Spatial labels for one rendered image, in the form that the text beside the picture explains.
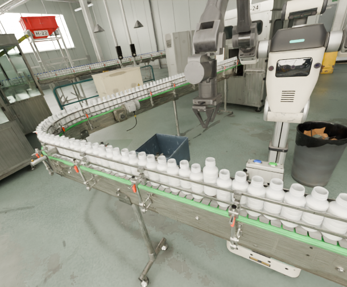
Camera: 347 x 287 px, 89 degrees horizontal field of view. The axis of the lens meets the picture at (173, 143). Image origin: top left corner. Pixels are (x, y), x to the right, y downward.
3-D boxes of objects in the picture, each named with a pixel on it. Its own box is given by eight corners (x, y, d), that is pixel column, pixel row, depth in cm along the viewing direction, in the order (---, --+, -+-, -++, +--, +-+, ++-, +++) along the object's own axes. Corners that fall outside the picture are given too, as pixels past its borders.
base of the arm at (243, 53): (255, 56, 97) (258, 34, 96) (253, 49, 90) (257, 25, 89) (238, 58, 101) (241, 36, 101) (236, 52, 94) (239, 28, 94)
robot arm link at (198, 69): (226, 31, 49) (197, 35, 53) (211, 29, 40) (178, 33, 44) (223, 77, 54) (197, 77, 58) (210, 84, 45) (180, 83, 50)
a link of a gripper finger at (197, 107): (193, 129, 59) (191, 101, 55) (201, 122, 65) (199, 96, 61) (212, 131, 56) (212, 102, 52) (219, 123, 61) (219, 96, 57)
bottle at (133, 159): (132, 180, 96) (123, 155, 88) (136, 173, 101) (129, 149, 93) (142, 181, 95) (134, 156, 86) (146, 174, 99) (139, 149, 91)
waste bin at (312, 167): (285, 185, 207) (297, 136, 175) (286, 163, 240) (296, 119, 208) (337, 196, 185) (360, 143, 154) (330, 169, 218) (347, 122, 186)
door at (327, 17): (310, 56, 929) (321, 5, 826) (310, 55, 936) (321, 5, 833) (335, 53, 881) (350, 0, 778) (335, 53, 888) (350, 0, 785)
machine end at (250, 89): (242, 90, 565) (246, 13, 467) (288, 93, 477) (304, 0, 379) (212, 105, 479) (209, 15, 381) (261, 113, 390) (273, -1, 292)
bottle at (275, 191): (283, 215, 67) (291, 181, 59) (273, 224, 64) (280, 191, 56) (268, 205, 71) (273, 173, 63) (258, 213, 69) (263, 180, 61)
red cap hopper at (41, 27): (64, 113, 623) (19, 16, 486) (59, 110, 672) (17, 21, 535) (90, 105, 673) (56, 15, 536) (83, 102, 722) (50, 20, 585)
